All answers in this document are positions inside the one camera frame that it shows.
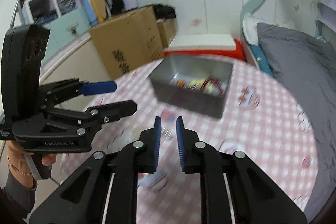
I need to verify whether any dark red bead bracelet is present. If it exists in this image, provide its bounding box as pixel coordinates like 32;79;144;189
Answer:
205;77;225;96

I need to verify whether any person left hand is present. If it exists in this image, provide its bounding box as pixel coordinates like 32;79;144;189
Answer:
4;139;57;189

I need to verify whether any teal drawer cabinet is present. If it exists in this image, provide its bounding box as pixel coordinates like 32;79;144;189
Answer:
42;7;91;64

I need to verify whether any large cardboard box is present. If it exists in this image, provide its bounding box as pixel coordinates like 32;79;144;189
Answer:
90;6;164;80

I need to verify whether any pink checkered tablecloth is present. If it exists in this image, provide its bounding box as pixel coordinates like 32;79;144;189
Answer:
59;56;320;224

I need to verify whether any grey metal tin box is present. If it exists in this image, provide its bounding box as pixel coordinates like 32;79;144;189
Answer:
148;54;233;119

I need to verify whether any small cardboard box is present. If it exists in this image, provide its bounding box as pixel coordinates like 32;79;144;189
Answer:
157;19;176;48

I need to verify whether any black bag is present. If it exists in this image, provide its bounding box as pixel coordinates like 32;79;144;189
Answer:
152;4;176;20

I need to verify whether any white red low platform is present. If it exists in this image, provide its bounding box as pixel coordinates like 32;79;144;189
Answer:
164;34;246;61

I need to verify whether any grey bed duvet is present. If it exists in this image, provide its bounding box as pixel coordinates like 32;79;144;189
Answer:
257;23;335;221

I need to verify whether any white pillow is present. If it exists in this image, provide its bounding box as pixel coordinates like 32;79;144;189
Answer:
242;13;261;46

